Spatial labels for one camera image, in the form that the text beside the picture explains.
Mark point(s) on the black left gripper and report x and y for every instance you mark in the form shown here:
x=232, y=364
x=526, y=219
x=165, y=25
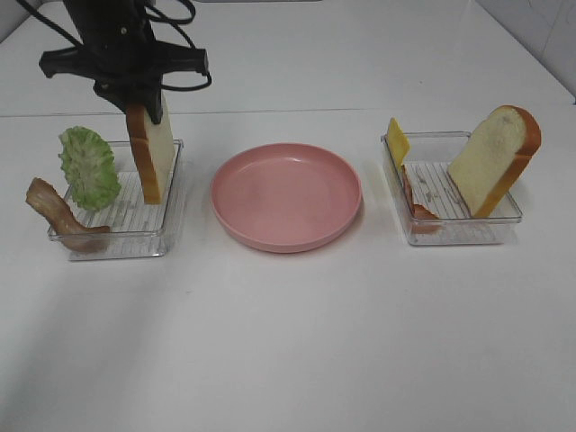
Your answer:
x=126, y=43

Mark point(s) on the bread slice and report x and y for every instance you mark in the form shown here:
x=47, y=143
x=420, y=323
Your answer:
x=495, y=155
x=152, y=148

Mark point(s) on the green lettuce leaf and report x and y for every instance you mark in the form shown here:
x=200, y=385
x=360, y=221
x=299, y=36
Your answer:
x=88, y=164

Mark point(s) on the bacon strip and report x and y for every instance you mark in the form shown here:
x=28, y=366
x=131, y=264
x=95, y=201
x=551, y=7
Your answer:
x=417, y=211
x=45, y=200

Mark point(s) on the yellow cheese slice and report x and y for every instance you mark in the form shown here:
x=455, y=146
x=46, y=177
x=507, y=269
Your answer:
x=398, y=143

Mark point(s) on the left clear plastic tray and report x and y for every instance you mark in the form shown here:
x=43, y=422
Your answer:
x=137, y=229

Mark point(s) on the clear plastic tray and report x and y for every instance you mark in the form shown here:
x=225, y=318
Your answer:
x=137, y=229
x=426, y=165

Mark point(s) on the pink round plate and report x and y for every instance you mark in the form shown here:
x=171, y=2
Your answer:
x=286, y=197

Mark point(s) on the right clear plastic tray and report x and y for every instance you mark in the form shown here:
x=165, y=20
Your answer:
x=426, y=165

